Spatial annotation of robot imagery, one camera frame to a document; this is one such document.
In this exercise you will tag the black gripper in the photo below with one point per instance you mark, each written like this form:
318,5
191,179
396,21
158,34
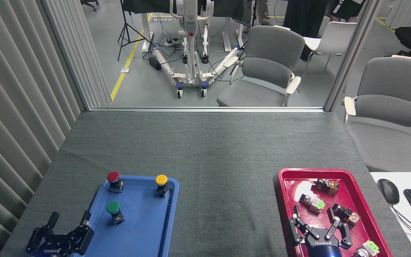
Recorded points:
321,246
55,246

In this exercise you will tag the green push button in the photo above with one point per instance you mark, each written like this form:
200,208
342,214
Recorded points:
113,207

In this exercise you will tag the red push button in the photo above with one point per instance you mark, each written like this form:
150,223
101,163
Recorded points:
113,176

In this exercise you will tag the yellow push button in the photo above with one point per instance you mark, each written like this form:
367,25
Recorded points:
161,179

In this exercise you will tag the red plastic tray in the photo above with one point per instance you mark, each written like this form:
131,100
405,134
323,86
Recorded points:
366,228

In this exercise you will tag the black computer mouse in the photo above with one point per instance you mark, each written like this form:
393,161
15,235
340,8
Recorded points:
388,191

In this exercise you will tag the blue plastic tray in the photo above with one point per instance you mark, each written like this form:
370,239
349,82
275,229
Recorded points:
145,221

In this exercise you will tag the white desk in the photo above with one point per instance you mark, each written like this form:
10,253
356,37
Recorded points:
410,180

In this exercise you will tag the grey chair with cream armrests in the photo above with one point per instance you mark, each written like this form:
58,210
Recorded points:
266,67
392,107

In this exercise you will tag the floor socket plate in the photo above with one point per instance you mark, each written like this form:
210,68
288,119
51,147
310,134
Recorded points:
125,70

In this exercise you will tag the white chair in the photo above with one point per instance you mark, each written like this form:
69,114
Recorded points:
337,37

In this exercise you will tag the black power brick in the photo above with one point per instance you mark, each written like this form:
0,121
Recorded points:
154,63

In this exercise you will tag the person in black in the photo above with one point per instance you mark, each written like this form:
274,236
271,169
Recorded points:
303,16

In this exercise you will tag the black tripod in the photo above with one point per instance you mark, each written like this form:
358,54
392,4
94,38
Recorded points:
126,28

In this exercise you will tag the white power strip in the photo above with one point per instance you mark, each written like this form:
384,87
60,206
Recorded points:
171,43

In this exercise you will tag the white stand on wheels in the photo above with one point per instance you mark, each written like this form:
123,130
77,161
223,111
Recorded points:
190,46

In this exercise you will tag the black office chair base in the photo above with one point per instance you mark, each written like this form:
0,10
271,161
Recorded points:
90,3

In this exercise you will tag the white switch with green block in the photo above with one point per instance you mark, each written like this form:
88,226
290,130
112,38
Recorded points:
312,202
369,247

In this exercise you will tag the black switch with orange block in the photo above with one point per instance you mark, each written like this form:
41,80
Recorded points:
325,186
346,215

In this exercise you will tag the silver table edge rail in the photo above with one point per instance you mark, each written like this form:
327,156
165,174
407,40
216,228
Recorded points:
205,109

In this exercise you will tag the silver post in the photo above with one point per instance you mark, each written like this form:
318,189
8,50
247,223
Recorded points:
355,50

